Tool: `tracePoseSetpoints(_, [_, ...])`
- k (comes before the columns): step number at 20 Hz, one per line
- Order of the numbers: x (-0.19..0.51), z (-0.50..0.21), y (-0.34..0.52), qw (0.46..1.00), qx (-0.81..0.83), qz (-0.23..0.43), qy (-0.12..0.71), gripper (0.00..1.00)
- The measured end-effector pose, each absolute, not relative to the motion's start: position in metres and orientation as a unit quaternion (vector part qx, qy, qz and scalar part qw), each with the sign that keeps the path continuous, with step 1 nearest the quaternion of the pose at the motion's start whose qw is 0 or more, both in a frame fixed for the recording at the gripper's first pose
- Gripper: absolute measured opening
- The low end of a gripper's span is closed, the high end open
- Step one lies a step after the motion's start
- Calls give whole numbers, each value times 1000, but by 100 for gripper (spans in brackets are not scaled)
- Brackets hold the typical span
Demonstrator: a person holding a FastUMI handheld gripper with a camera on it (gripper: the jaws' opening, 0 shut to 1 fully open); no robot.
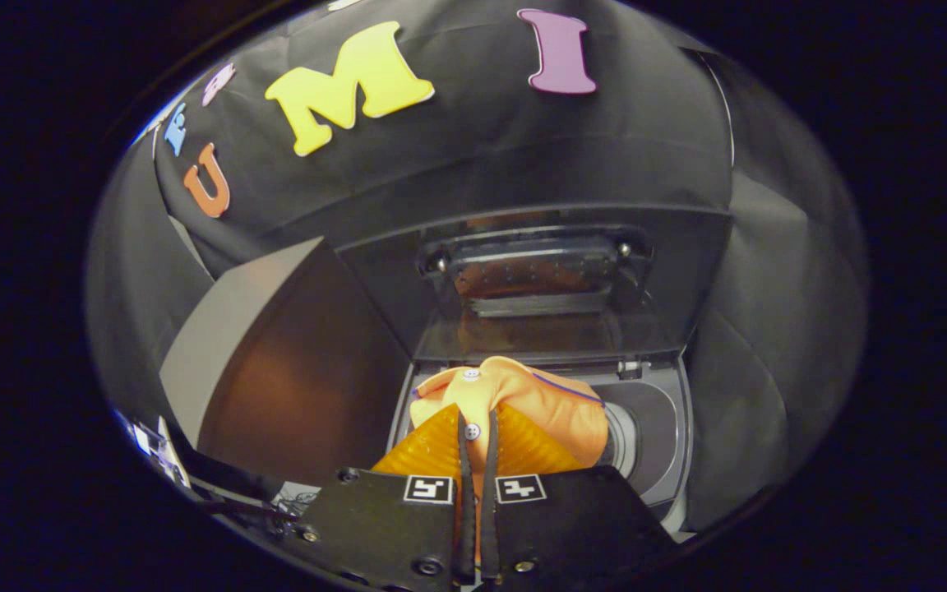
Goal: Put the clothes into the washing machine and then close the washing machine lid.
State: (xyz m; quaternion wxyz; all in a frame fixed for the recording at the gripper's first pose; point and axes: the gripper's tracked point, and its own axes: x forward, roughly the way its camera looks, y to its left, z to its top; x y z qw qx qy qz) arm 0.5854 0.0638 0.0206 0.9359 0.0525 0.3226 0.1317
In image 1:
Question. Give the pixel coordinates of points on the yellow orange shirt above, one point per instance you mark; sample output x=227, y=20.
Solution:
x=539, y=403

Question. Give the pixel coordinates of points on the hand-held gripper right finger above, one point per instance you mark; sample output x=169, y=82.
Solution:
x=572, y=526

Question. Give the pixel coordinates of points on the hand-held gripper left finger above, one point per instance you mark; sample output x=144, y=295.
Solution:
x=375, y=526

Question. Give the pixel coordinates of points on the grey cabinet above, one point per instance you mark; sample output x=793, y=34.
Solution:
x=301, y=370

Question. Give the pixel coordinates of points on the black backdrop cloth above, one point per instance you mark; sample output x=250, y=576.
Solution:
x=473, y=140

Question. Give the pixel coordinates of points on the dark glass washing machine lid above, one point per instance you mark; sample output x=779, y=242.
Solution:
x=671, y=288

